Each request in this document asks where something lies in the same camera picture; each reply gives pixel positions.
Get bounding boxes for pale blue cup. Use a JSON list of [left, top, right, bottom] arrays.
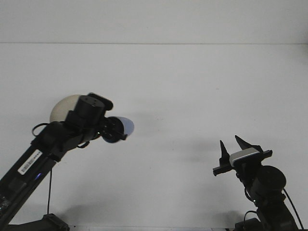
[[103, 116, 135, 144]]

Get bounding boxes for pale round plate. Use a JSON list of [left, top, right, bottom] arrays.
[[50, 94, 81, 123]]

